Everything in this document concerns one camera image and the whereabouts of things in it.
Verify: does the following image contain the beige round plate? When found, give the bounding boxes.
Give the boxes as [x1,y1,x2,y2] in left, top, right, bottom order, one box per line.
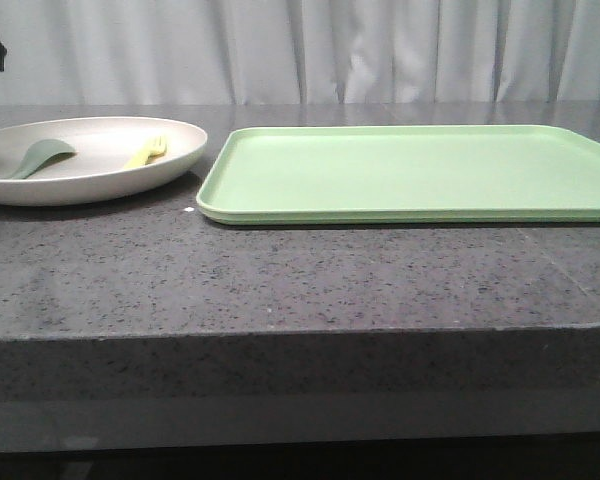
[0,116,208,206]

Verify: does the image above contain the sage green spoon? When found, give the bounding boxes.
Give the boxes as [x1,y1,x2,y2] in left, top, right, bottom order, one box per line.
[6,139,77,180]

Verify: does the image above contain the yellow plastic fork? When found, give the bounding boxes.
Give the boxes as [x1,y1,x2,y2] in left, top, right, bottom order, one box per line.
[122,135,168,170]

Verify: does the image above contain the light green rectangular tray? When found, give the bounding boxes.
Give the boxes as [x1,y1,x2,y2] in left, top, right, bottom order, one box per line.
[196,125,600,225]

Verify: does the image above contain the white pleated curtain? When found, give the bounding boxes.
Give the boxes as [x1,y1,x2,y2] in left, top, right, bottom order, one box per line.
[0,1,600,105]

